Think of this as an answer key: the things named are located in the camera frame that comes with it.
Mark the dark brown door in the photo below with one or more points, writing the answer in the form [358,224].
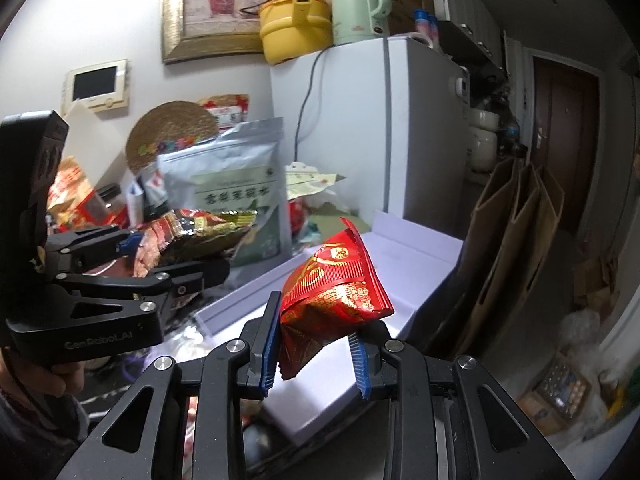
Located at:
[565,135]

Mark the white floor plastic bag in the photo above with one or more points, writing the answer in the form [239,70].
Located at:
[580,327]

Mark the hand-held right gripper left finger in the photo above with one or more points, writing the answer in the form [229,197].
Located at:
[270,355]

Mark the red wall card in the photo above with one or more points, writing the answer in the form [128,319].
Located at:
[225,107]

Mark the white fridge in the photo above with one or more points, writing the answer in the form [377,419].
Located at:
[350,135]

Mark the colourful flower clips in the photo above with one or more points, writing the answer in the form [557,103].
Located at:
[165,146]

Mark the blue capped bottles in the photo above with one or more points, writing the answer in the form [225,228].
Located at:
[425,22]

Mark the egg tray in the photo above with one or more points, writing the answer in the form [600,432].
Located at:
[560,390]

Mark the round woven mat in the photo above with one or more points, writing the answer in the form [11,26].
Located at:
[170,122]

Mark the dark green red snack packet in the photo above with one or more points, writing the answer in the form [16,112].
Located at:
[200,232]

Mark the small floor cardboard box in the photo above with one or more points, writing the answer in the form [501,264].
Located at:
[595,280]

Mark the small white fridge magnet device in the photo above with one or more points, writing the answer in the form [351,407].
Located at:
[461,85]

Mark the white paper sheet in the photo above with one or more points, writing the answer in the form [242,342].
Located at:
[85,130]

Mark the yellow green hanging packet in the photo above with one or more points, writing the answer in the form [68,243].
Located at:
[310,180]

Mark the white wall intercom panel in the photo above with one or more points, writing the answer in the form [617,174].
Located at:
[95,82]

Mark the person's left hand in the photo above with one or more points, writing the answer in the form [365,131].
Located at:
[35,377]

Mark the brown cardboard box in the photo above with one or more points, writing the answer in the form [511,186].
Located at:
[405,0]

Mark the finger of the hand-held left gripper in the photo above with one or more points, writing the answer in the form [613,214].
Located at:
[200,272]
[127,245]

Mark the yellow electric pot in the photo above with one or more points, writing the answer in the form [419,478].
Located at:
[290,30]

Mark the person's left forearm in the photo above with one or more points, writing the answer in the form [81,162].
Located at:
[35,425]

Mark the orange snack packet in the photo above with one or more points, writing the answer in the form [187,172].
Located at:
[70,190]

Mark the silver pouch green label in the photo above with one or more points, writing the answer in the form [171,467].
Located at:
[225,160]

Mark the red gold snack packet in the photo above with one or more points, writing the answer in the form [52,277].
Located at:
[330,290]

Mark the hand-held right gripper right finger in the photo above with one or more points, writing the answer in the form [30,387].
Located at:
[360,365]

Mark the light green kettle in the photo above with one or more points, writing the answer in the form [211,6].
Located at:
[350,5]

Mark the folded brown cardboard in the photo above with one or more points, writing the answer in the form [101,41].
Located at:
[510,220]

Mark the white round pot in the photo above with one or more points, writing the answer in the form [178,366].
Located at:
[482,145]

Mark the white wall cabinet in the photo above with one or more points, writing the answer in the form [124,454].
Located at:
[470,0]

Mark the lavender cardboard box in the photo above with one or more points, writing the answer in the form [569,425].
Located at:
[425,270]

